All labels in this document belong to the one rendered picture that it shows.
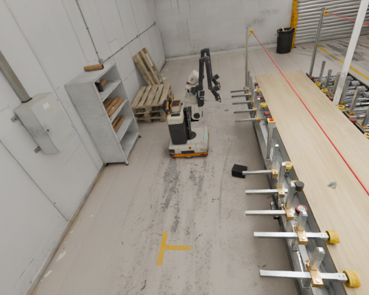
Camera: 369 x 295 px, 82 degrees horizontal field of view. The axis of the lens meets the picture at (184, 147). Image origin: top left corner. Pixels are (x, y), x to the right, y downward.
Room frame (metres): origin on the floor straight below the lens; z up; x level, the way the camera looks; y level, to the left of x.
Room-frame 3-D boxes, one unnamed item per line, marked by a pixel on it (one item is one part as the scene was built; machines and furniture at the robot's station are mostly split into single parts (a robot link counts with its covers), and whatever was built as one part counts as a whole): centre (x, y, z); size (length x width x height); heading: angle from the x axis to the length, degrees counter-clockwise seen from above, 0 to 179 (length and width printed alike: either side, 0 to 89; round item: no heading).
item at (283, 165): (1.24, -0.77, 0.87); 0.04 x 0.04 x 0.48; 77
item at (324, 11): (3.48, -2.43, 1.25); 0.15 x 0.08 x 1.10; 167
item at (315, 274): (0.48, -0.60, 0.95); 0.14 x 0.06 x 0.05; 167
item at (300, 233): (0.73, -0.66, 0.95); 0.14 x 0.06 x 0.05; 167
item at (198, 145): (3.15, -0.11, 0.16); 0.67 x 0.64 x 0.25; 77
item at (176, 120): (3.17, -0.02, 0.59); 0.55 x 0.34 x 0.83; 167
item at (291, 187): (0.99, -0.72, 0.90); 0.04 x 0.04 x 0.48; 77
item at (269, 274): (0.48, -0.54, 0.95); 0.50 x 0.04 x 0.04; 77
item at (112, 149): (3.49, 1.17, 0.78); 0.90 x 0.45 x 1.55; 167
